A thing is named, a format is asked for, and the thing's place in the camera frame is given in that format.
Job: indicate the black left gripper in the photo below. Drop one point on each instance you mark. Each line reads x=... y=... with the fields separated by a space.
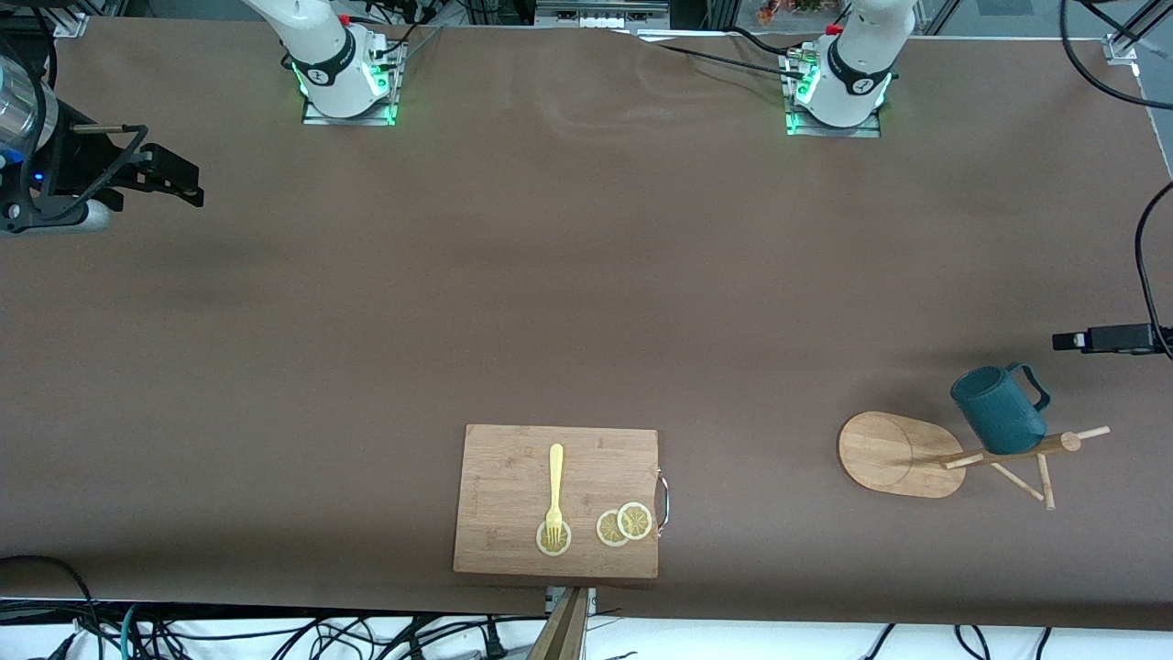
x=1120 y=338

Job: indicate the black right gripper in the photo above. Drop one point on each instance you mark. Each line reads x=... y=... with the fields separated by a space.
x=66 y=161

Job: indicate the teal cup with yellow inside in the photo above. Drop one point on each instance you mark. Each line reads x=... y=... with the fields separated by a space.
x=994 y=412

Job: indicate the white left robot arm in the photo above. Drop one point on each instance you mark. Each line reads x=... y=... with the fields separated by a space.
x=871 y=27

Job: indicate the wooden cup rack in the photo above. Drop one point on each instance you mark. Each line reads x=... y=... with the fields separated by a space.
x=893 y=454

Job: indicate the red orange decoration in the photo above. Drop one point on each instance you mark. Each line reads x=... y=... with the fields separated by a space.
x=788 y=9

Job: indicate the dried lemon slice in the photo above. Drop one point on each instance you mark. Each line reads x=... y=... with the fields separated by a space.
x=607 y=530
x=635 y=521
x=553 y=551

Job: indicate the grey power strip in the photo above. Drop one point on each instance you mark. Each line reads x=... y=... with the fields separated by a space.
x=600 y=14

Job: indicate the yellow plastic fork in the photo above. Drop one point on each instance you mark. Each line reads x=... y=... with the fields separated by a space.
x=555 y=477

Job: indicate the black power plug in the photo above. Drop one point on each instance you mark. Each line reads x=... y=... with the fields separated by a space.
x=495 y=649

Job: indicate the aluminium frame corner bracket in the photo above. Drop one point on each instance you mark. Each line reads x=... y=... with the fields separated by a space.
x=71 y=25
x=1120 y=48

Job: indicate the small metal bracket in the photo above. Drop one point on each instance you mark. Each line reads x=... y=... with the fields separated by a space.
x=553 y=600

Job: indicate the wooden post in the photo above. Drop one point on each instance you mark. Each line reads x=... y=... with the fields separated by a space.
x=564 y=632

